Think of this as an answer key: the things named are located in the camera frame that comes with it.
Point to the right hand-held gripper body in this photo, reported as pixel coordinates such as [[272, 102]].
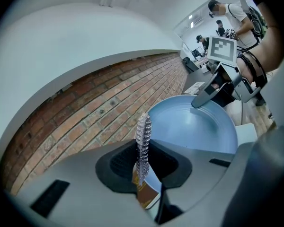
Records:
[[221, 49]]

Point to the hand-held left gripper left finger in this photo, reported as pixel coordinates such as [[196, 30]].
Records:
[[85, 197]]

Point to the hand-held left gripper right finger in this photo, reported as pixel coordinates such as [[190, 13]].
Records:
[[203, 174]]

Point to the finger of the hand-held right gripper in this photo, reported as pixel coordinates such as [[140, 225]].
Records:
[[203, 98], [214, 78]]

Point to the blue large plate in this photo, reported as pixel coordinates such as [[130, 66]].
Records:
[[191, 126]]

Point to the grey glittery sponge cloth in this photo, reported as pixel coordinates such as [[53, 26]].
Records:
[[144, 138]]

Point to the person's right forearm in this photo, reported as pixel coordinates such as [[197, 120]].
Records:
[[269, 48]]

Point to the white cardboard box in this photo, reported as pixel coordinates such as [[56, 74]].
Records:
[[196, 87]]

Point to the black wristband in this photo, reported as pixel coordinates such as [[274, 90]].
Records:
[[247, 60]]

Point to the white air conditioner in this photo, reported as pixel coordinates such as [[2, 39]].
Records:
[[196, 19]]

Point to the brown hardcover book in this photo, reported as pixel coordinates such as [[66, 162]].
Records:
[[144, 195]]

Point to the person's black shirt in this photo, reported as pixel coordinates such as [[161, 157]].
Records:
[[277, 3]]

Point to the dark table with white frame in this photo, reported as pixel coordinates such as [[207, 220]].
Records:
[[196, 77]]

